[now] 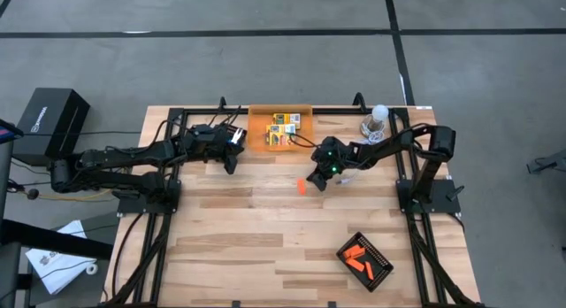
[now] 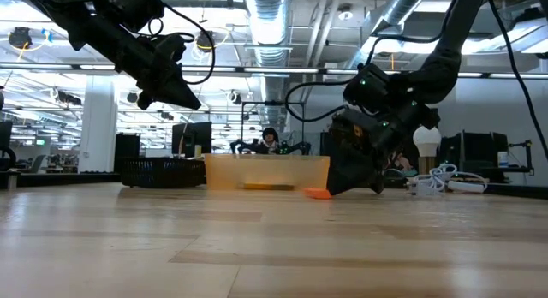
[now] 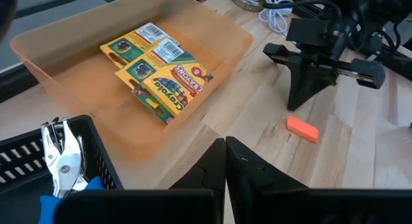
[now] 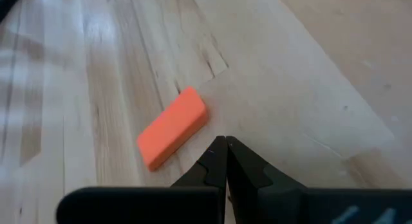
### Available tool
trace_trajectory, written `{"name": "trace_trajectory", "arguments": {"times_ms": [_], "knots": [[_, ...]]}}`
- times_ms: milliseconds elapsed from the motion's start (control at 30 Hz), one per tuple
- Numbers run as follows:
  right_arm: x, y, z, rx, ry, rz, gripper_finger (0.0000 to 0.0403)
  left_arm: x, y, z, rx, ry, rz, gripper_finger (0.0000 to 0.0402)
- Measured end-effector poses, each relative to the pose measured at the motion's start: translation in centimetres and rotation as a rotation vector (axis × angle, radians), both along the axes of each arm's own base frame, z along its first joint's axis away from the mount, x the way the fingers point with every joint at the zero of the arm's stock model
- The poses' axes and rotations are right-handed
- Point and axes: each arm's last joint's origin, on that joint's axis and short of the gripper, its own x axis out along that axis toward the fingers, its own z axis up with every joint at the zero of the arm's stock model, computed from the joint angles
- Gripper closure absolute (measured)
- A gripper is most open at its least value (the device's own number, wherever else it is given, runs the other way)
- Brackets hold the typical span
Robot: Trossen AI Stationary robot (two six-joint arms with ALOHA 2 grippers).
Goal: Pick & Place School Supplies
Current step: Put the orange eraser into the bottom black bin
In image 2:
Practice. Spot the white light bulb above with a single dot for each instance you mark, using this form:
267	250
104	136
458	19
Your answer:
427	139

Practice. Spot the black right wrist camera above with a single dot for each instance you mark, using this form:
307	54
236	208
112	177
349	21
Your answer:
368	88

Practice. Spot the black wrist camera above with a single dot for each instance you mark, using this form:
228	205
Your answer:
368	88
132	7

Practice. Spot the blue black small device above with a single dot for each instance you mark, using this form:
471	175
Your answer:
162	174

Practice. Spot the silver spiral ventilation duct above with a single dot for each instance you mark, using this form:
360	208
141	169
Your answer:
402	4

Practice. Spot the black cabinet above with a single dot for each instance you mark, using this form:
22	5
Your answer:
127	152

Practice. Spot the black partition panel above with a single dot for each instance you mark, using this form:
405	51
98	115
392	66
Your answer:
471	150

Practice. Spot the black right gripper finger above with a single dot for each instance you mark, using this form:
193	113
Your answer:
347	176
378	182

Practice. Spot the white building column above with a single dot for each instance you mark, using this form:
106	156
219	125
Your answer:
98	126

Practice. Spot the black computer monitor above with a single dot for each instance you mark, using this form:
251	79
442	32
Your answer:
192	137

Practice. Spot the orange translucent plastic bin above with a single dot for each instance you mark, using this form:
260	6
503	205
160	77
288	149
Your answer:
265	169

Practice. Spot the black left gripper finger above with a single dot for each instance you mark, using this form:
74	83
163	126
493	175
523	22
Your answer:
175	97
182	88

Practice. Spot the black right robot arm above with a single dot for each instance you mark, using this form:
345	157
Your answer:
462	15

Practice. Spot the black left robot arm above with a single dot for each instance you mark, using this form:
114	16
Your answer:
85	19

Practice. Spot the yellow green crayon box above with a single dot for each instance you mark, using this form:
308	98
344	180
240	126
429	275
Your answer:
269	186

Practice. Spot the person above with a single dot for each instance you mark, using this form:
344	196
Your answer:
400	163
269	135

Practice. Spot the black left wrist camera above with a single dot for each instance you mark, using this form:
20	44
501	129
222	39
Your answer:
132	7

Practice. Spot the orange eraser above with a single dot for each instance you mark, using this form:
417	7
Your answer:
317	193

